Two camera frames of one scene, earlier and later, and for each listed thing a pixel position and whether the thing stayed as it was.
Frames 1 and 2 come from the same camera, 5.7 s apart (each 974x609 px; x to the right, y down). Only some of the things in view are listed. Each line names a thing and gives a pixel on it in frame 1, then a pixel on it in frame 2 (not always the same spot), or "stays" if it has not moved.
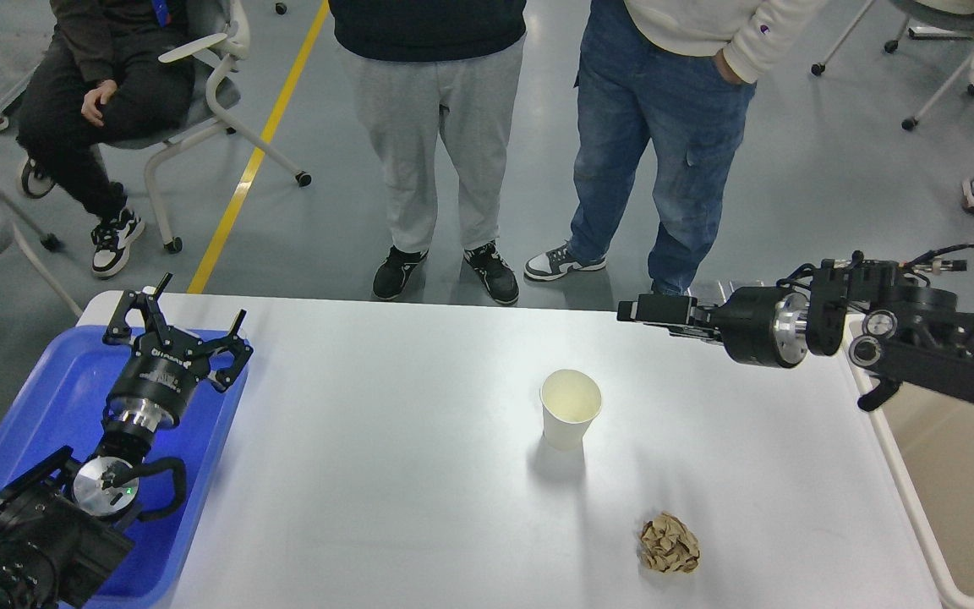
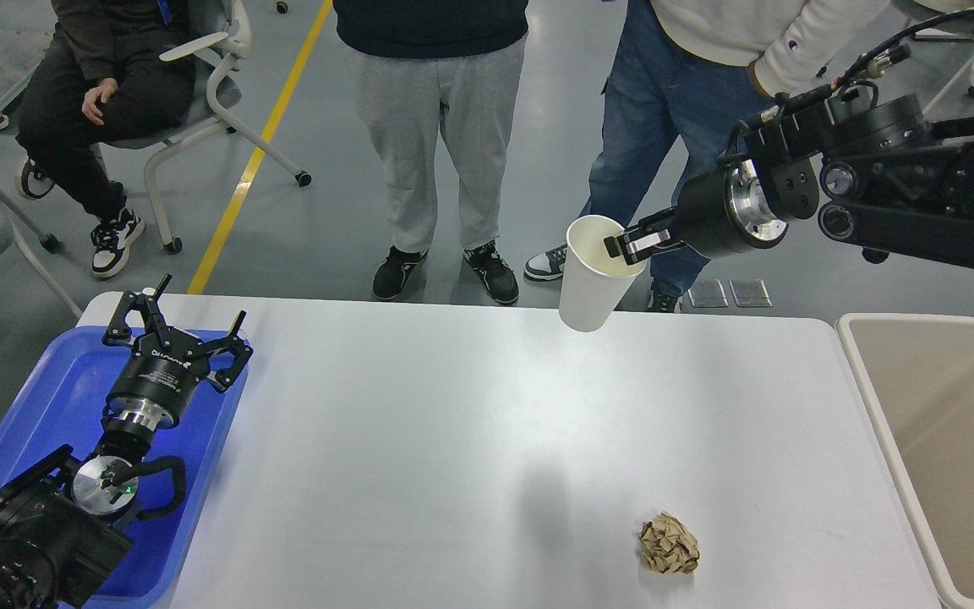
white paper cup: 570,400 → 593,284
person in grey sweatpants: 413,58 stays
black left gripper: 152,386 stays
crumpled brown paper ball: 668,545 stays
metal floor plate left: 707,290 stays
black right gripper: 764,324 → 714,213
